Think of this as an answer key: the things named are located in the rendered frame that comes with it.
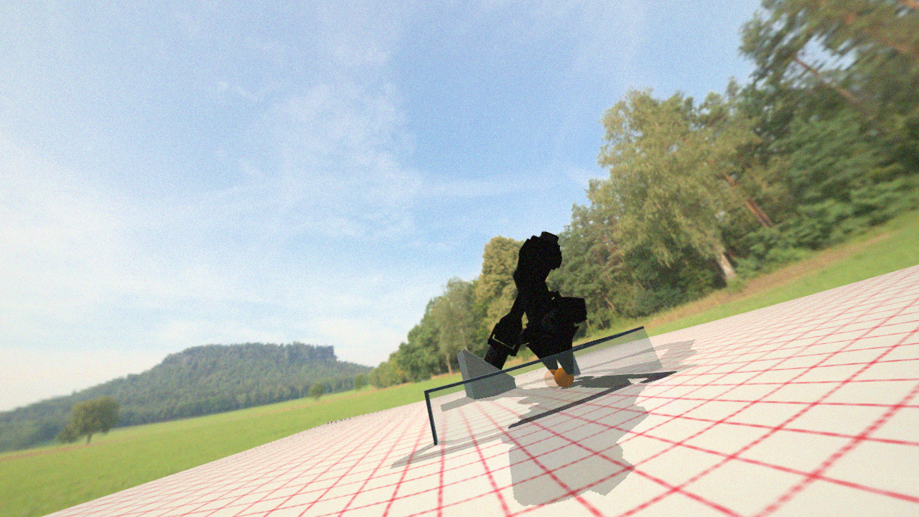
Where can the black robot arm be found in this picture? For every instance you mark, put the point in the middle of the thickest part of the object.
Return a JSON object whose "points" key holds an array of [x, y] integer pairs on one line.
{"points": [[537, 257]]}

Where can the low clear wall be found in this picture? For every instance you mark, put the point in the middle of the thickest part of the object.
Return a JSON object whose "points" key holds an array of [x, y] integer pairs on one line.
{"points": [[471, 408]]}

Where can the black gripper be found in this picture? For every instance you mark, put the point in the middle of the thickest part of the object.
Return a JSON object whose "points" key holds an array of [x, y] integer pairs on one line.
{"points": [[549, 330]]}

